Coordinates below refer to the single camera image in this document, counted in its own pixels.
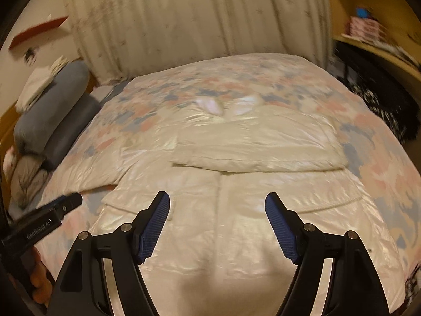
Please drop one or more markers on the dark bag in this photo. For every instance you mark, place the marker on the dark bag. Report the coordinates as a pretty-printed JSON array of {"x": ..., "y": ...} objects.
[{"x": 358, "y": 65}]

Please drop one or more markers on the white folded cloth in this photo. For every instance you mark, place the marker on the white folded cloth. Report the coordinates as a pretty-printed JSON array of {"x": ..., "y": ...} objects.
[{"x": 36, "y": 82}]

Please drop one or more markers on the red wall shelf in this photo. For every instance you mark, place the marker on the red wall shelf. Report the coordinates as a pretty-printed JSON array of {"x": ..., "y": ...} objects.
[{"x": 36, "y": 31}]

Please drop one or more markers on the papers on desk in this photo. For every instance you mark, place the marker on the papers on desk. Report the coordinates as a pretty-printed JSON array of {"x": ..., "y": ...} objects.
[{"x": 401, "y": 52}]

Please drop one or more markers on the cream patterned curtain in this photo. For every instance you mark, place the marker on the cream patterned curtain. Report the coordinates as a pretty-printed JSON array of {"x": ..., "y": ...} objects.
[{"x": 181, "y": 16}]

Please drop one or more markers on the blue-grey pillow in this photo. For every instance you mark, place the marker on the blue-grey pillow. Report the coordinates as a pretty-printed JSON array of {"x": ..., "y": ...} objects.
[
  {"x": 49, "y": 105},
  {"x": 72, "y": 121}
]

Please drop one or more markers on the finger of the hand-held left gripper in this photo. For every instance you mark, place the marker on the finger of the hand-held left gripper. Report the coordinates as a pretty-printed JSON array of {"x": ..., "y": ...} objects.
[{"x": 65, "y": 204}]

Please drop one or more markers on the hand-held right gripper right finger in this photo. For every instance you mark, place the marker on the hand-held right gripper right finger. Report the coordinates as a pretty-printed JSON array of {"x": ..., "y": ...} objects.
[{"x": 279, "y": 228}]

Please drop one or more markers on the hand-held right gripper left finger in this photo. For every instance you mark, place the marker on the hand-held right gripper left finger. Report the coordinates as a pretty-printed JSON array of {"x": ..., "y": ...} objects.
[{"x": 154, "y": 225}]

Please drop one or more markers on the small blue object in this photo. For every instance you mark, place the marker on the small blue object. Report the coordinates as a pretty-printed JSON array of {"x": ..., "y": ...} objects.
[{"x": 362, "y": 12}]

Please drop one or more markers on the beige crumpled cloth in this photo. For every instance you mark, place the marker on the beige crumpled cloth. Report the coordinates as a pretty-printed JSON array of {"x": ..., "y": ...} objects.
[{"x": 28, "y": 177}]

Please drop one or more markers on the floral bedspread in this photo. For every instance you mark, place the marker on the floral bedspread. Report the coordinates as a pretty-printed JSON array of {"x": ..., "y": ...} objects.
[{"x": 361, "y": 131}]

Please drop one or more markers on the black and white patterned cloth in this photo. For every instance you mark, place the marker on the black and white patterned cloth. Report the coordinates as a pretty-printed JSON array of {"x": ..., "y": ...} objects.
[{"x": 381, "y": 105}]

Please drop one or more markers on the pink and white plush toy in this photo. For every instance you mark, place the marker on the pink and white plush toy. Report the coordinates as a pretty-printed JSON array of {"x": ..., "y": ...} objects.
[{"x": 10, "y": 161}]

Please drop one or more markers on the pink patterned box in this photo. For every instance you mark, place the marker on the pink patterned box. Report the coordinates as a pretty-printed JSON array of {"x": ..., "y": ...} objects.
[{"x": 366, "y": 28}]

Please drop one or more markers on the person's left hand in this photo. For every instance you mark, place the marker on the person's left hand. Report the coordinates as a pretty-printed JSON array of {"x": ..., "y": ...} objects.
[{"x": 39, "y": 278}]

